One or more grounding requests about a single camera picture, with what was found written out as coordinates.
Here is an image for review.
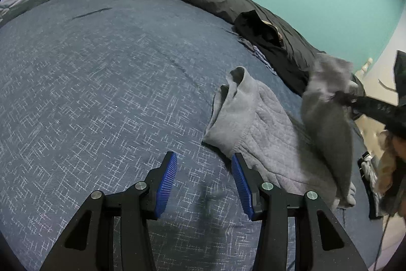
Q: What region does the person's right hand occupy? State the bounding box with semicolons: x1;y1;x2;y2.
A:
390;134;406;165

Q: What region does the black cable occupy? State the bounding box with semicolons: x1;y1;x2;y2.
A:
374;214;392;271

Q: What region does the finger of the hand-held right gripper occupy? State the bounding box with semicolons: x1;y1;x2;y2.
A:
333;91;387;120

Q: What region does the blue striped cloth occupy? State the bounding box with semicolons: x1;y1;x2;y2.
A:
236;33;276;73

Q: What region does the grey knit sweater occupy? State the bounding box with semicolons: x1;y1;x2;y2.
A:
202;53;360;210

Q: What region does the person's right forearm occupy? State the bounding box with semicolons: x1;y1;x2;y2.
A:
376;138;398;217

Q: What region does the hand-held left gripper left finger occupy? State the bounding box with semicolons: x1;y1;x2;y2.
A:
40;151;178;271

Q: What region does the bed with blue sheet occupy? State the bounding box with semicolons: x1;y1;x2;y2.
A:
0;0;381;271

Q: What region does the cream tufted headboard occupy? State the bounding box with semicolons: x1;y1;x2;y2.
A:
352;4;406;164

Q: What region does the black garment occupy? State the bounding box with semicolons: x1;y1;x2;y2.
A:
234;11;314;96

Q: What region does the stack of folded clothes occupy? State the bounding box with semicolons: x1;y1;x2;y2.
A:
358;152;391;221

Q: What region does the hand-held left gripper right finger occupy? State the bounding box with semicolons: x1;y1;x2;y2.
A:
231;152;368;271

